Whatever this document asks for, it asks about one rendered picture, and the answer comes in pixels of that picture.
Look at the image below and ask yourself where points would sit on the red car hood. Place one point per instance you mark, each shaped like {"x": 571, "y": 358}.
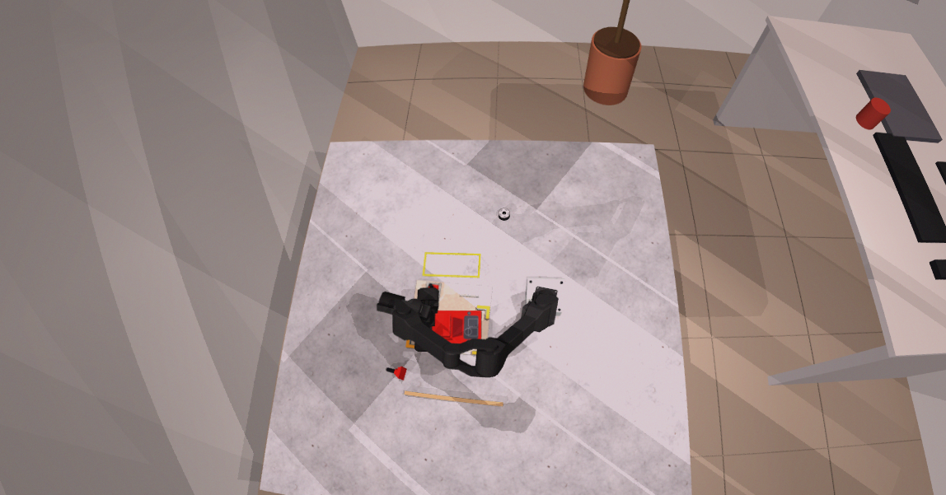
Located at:
{"x": 443, "y": 325}

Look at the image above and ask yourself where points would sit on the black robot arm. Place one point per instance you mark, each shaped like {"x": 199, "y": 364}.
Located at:
{"x": 407, "y": 324}

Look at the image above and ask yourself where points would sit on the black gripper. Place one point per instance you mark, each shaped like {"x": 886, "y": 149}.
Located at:
{"x": 429, "y": 296}

